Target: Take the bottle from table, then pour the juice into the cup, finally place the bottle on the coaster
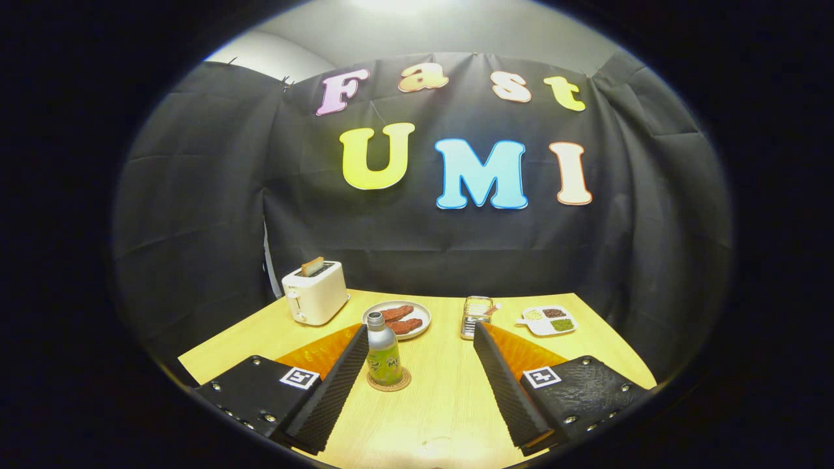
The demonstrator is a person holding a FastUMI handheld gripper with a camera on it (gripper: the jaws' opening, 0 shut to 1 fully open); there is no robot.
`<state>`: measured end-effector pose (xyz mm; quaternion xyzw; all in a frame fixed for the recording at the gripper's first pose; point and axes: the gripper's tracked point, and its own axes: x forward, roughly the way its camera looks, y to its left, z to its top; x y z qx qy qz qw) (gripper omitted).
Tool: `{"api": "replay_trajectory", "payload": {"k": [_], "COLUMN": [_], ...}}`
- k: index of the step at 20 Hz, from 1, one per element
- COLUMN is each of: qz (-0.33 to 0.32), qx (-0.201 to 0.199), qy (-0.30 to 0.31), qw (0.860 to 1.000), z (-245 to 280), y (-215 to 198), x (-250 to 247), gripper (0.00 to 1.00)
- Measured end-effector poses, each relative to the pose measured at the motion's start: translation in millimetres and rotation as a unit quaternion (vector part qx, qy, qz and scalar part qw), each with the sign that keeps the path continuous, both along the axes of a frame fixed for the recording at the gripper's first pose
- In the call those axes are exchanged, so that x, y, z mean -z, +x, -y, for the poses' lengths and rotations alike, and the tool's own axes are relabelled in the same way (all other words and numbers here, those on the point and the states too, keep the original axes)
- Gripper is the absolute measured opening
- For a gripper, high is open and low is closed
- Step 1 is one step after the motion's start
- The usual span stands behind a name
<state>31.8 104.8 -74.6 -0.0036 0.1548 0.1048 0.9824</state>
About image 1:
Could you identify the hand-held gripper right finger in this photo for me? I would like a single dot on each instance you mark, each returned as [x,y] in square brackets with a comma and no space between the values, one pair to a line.
[508,397]

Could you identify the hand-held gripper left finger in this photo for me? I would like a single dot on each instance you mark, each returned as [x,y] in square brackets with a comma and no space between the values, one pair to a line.
[329,397]

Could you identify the silver green juice bottle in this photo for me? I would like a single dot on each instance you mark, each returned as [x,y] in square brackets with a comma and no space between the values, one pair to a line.
[383,355]

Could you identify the round cork coaster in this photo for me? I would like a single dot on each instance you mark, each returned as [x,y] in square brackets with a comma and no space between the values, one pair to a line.
[404,381]

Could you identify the wooden table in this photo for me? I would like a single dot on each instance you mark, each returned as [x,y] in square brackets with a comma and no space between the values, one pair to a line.
[449,404]

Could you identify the white divided condiment dish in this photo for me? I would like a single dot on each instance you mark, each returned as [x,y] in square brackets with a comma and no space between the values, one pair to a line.
[546,324]

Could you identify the white toaster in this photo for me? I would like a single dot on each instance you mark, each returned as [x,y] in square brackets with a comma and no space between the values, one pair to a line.
[319,299]

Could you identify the brown sausage piece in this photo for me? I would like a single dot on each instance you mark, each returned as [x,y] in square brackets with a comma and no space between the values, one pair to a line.
[397,313]
[406,326]

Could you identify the round white plate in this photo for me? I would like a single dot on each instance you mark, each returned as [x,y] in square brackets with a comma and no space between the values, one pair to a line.
[422,311]

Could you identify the toast slice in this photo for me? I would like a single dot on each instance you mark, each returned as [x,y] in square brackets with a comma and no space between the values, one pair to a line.
[312,266]

